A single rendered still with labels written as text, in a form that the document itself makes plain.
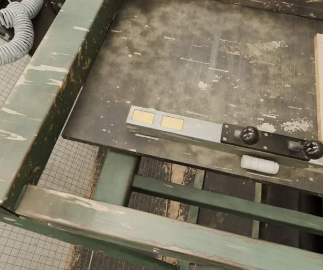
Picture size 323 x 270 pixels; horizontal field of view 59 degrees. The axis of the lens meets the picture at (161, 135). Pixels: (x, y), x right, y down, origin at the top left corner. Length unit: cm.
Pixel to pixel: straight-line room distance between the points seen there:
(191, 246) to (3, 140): 42
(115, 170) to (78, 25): 38
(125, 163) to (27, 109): 25
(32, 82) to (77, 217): 31
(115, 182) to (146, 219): 15
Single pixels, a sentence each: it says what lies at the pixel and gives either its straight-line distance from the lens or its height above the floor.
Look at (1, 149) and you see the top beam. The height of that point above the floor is 187.
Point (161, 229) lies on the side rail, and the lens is 57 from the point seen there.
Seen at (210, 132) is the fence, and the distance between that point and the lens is 67.
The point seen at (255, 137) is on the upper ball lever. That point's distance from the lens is 55.
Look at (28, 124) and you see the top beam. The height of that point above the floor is 185.
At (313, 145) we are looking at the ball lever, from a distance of 59.
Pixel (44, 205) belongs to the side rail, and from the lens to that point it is 62.
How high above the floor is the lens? 190
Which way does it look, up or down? 27 degrees down
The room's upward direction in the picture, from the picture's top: 60 degrees counter-clockwise
